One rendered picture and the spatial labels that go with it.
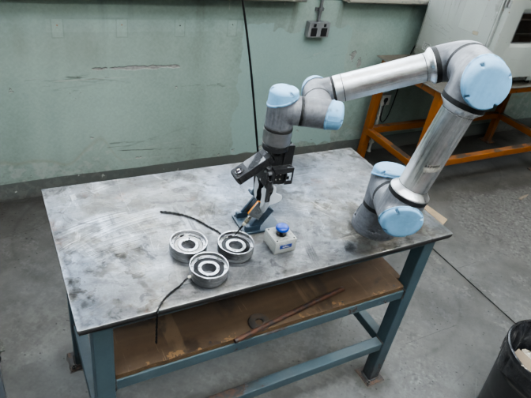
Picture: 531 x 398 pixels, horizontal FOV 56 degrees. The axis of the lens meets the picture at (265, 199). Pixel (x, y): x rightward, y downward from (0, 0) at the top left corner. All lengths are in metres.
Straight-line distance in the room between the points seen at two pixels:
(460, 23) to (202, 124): 1.67
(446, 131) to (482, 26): 1.97
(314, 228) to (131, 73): 1.58
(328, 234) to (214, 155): 1.78
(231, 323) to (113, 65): 1.66
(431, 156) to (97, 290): 0.91
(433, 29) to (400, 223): 2.24
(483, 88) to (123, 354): 1.16
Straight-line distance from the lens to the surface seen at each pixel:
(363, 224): 1.60
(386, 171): 1.51
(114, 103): 2.88
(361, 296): 1.78
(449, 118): 1.33
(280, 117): 1.24
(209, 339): 1.54
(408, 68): 1.39
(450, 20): 3.42
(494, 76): 1.29
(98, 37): 2.73
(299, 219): 1.62
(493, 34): 3.24
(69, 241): 1.48
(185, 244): 1.43
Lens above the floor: 1.74
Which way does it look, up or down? 34 degrees down
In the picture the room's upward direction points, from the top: 10 degrees clockwise
